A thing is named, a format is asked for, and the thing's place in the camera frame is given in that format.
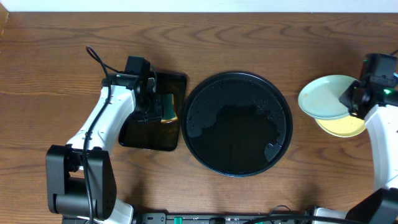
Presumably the green yellow sponge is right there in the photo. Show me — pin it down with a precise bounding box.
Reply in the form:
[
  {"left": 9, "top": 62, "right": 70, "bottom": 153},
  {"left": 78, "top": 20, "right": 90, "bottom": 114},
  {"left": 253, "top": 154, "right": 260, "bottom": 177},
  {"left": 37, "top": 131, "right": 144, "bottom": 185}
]
[{"left": 161, "top": 93, "right": 178, "bottom": 123}]

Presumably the yellow plate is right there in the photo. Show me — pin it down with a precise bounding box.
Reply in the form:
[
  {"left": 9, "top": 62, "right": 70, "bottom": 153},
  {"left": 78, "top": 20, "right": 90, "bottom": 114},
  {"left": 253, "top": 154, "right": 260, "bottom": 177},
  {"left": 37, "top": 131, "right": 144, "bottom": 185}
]
[{"left": 315, "top": 116, "right": 366, "bottom": 138}]

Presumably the light blue plate top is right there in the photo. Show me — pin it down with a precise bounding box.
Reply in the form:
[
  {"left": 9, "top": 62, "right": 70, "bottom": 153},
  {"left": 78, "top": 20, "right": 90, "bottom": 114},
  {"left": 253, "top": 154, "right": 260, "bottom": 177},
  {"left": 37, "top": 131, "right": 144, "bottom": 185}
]
[{"left": 298, "top": 75, "right": 356, "bottom": 120}]

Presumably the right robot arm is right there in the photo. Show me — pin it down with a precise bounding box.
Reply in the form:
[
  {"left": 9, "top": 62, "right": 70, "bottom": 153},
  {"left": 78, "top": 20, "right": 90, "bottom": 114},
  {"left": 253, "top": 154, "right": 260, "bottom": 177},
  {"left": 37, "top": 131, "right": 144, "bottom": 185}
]
[{"left": 339, "top": 81, "right": 397, "bottom": 224}]

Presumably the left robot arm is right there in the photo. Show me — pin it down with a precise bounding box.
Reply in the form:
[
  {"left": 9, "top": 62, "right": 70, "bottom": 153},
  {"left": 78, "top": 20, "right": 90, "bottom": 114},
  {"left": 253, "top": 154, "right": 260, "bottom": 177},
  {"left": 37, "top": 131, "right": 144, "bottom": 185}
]
[{"left": 45, "top": 73, "right": 157, "bottom": 223}]

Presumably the black rectangular tray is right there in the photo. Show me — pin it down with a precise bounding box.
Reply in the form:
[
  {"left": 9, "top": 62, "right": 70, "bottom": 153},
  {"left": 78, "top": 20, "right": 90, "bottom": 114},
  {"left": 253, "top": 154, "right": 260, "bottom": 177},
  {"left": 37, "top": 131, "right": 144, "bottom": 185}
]
[{"left": 118, "top": 72, "right": 187, "bottom": 151}]

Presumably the black round tray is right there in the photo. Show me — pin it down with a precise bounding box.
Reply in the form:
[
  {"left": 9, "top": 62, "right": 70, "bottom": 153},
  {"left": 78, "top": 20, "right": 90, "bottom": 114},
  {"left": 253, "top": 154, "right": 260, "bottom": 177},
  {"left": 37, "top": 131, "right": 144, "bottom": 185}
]
[{"left": 181, "top": 72, "right": 293, "bottom": 177}]

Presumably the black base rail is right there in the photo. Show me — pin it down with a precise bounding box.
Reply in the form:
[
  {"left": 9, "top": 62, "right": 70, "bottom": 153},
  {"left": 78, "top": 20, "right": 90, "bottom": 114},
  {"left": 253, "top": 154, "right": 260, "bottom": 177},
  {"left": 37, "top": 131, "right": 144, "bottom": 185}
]
[{"left": 61, "top": 212, "right": 318, "bottom": 224}]

